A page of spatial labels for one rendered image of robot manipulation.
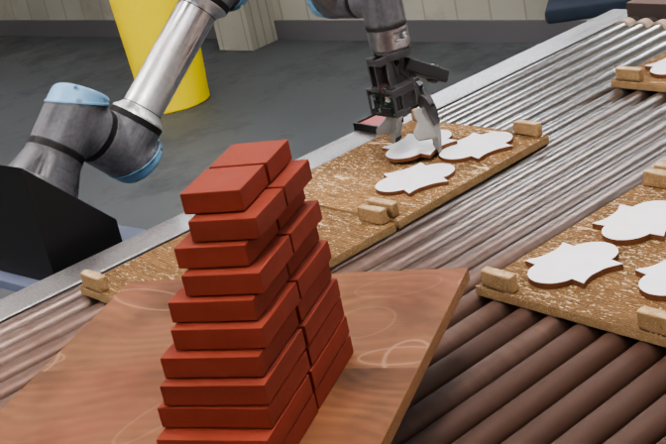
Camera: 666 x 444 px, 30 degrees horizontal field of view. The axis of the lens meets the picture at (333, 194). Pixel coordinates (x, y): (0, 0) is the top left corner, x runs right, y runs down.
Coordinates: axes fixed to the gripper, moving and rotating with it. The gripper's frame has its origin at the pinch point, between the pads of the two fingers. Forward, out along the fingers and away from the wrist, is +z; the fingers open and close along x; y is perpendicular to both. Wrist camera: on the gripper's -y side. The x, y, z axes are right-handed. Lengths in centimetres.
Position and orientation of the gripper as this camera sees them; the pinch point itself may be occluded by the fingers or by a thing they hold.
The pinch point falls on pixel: (419, 145)
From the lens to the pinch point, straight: 236.3
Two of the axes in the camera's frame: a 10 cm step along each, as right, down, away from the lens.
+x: 6.7, 1.3, -7.3
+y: -7.1, 4.0, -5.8
